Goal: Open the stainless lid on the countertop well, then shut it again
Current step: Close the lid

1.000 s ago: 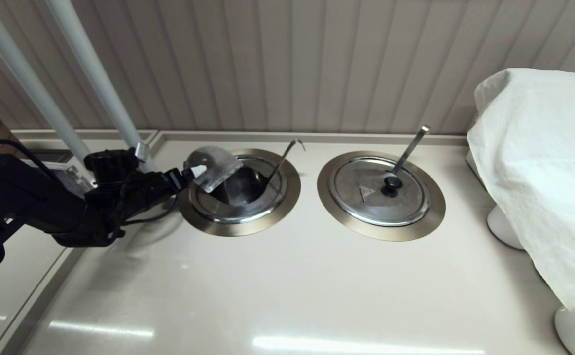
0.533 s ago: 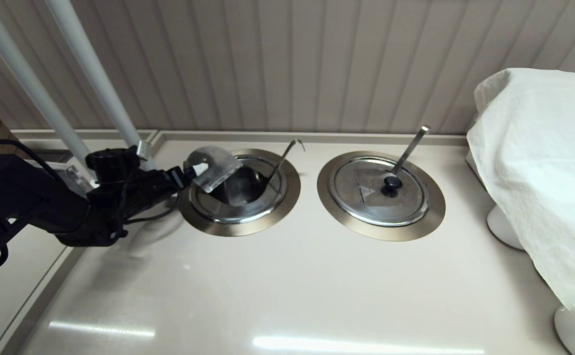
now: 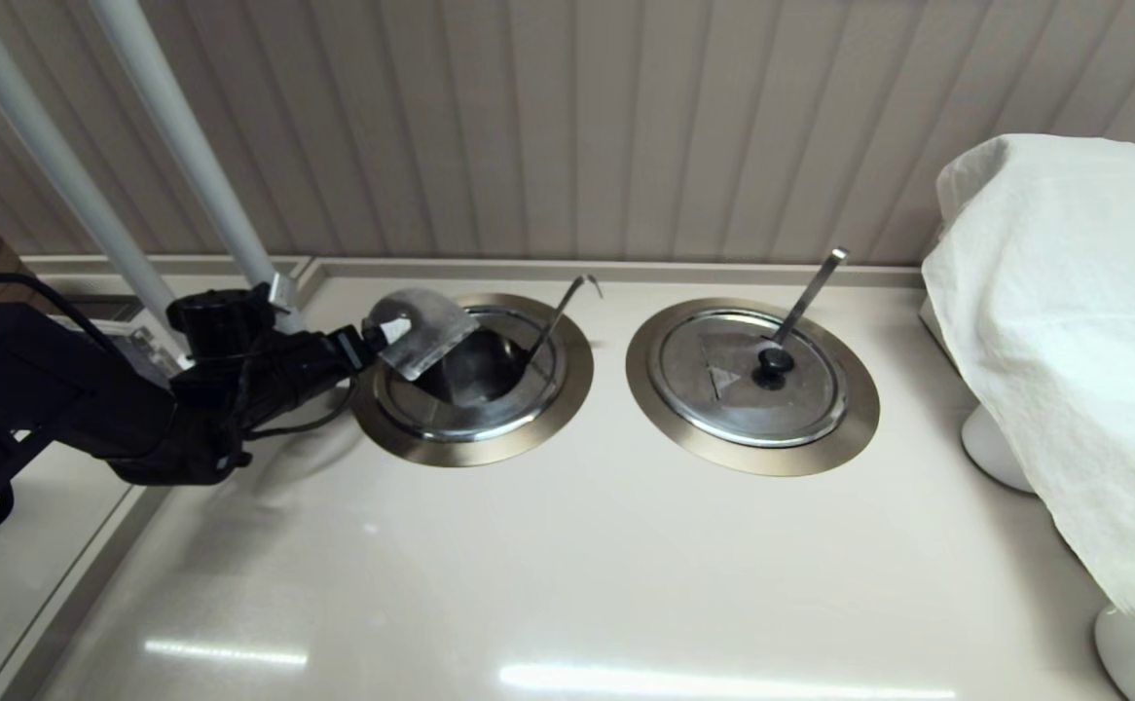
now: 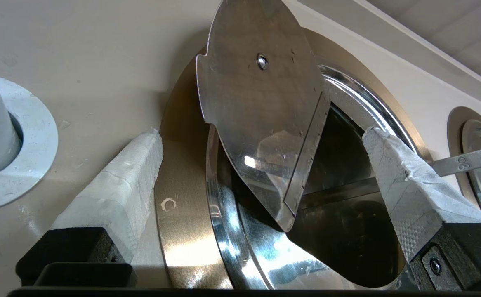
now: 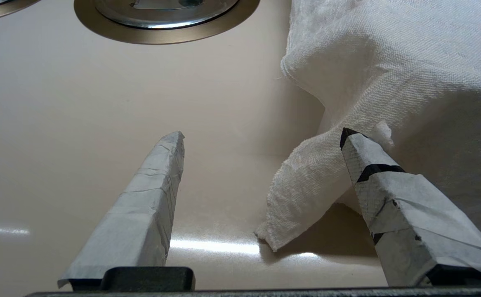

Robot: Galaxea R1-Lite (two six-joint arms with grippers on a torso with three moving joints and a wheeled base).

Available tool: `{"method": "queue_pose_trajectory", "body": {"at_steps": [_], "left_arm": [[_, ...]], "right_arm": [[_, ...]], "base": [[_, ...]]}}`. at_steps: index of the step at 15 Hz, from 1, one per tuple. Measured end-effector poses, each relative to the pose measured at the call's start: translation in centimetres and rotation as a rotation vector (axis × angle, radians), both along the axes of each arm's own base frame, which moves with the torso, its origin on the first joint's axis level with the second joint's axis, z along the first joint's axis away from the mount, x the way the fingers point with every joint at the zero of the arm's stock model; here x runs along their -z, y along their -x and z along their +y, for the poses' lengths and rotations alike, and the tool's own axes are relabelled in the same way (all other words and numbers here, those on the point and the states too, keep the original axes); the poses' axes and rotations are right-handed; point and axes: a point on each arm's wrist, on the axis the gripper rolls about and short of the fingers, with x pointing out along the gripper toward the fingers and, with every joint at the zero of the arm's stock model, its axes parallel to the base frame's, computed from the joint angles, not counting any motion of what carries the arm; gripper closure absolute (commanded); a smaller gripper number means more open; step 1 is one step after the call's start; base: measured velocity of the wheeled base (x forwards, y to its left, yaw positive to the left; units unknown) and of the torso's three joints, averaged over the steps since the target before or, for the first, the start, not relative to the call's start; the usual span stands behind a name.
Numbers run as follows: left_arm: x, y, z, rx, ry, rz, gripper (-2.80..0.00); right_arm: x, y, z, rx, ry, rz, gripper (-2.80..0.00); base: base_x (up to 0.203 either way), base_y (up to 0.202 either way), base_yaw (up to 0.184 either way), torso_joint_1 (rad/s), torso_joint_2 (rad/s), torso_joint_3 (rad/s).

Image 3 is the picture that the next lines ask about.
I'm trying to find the steel lid with black knob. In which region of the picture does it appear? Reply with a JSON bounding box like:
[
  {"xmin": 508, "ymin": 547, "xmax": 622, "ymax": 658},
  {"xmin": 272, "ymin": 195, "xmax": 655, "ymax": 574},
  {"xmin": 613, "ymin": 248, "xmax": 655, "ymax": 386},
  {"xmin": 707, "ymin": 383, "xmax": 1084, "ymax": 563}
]
[
  {"xmin": 365, "ymin": 287, "xmax": 480, "ymax": 383},
  {"xmin": 647, "ymin": 309, "xmax": 849, "ymax": 449}
]

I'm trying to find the ladle handle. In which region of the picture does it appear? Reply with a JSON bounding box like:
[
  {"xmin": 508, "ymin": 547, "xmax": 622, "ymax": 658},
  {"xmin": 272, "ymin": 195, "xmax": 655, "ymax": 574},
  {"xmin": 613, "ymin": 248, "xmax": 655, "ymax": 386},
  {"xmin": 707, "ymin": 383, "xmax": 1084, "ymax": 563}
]
[
  {"xmin": 770, "ymin": 247, "xmax": 851, "ymax": 348},
  {"xmin": 519, "ymin": 274, "xmax": 604, "ymax": 376}
]

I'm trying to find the steel pot insert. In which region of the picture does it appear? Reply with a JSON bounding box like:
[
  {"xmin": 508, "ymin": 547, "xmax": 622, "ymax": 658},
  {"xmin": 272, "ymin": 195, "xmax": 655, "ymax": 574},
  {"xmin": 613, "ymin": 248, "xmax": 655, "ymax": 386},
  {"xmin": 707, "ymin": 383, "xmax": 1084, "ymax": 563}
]
[{"xmin": 373, "ymin": 305, "xmax": 568, "ymax": 444}]

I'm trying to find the clear acrylic sign block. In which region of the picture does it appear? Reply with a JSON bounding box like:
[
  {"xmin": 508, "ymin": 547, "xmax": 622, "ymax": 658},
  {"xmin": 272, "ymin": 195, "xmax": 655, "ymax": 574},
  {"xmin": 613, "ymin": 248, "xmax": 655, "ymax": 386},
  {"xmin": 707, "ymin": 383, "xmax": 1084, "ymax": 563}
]
[{"xmin": 91, "ymin": 326, "xmax": 184, "ymax": 383}]

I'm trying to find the thick white support pole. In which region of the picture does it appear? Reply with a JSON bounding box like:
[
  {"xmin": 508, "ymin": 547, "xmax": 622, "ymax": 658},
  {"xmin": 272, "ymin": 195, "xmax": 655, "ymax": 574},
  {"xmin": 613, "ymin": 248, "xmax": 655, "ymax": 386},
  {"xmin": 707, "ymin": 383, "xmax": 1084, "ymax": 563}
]
[{"xmin": 89, "ymin": 0, "xmax": 308, "ymax": 334}]

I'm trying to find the thin grey-white support pole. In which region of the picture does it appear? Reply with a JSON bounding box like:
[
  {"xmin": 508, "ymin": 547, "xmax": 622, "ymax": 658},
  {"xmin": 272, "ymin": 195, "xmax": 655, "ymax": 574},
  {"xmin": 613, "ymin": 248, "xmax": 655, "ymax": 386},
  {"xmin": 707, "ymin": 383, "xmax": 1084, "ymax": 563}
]
[{"xmin": 0, "ymin": 0, "xmax": 189, "ymax": 356}]

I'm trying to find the white cloth covered appliance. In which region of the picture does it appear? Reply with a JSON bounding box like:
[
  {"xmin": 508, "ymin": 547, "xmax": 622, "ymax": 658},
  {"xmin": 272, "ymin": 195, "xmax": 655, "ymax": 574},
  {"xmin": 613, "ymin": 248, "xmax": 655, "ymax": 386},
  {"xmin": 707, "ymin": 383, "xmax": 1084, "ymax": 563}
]
[{"xmin": 921, "ymin": 134, "xmax": 1135, "ymax": 701}]

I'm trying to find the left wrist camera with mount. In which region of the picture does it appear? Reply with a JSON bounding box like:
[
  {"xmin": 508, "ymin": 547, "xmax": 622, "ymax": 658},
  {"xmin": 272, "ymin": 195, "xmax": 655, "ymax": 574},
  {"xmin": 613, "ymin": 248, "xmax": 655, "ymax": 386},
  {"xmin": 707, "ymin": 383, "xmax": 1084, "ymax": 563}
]
[{"xmin": 166, "ymin": 273, "xmax": 298, "ymax": 366}]

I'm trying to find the brass counter ring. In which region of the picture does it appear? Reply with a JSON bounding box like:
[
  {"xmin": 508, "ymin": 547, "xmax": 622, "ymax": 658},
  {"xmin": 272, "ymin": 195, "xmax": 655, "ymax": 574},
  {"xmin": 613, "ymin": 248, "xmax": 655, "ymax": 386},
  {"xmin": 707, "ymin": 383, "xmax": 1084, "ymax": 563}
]
[
  {"xmin": 351, "ymin": 293, "xmax": 596, "ymax": 467},
  {"xmin": 625, "ymin": 297, "xmax": 881, "ymax": 477}
]

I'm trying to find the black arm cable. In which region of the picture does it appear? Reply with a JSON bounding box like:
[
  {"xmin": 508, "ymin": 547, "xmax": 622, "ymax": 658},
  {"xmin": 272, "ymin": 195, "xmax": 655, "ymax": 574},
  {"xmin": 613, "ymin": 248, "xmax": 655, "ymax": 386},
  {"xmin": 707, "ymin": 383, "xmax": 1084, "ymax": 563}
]
[{"xmin": 0, "ymin": 275, "xmax": 126, "ymax": 356}]

